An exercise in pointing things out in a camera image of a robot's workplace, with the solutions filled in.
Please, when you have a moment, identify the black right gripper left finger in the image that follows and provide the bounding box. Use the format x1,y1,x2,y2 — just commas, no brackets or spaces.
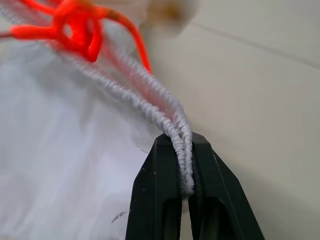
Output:
125,134,184,240

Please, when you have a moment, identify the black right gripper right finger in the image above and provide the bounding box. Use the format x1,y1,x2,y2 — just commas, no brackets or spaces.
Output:
188,133,266,240

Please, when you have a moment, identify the white cloth garment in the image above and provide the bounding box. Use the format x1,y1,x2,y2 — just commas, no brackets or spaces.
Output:
0,0,195,240

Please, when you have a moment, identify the blurry beige brown object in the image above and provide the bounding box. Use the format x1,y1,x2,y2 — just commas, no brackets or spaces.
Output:
139,0,201,37

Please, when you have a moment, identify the orange drawstring cord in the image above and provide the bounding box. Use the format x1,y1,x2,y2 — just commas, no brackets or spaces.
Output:
0,0,154,75

